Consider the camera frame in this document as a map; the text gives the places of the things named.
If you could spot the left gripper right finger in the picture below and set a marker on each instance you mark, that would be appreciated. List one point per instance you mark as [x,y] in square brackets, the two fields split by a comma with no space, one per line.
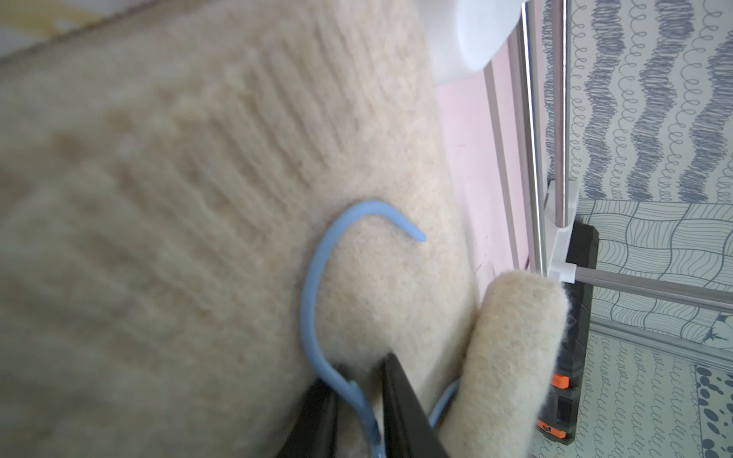
[409,432]

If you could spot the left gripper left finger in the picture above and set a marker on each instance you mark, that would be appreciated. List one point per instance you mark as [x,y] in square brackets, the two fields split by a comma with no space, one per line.
[315,431]

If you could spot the beige wool scarf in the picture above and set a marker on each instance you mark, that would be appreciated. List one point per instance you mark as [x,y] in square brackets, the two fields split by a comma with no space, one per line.
[166,178]

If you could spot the black plastic tool case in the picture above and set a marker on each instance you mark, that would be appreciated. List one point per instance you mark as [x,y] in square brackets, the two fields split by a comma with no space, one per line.
[559,416]

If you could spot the white steel clothes rack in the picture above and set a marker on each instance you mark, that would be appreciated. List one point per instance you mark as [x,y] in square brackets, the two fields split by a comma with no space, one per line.
[463,38]

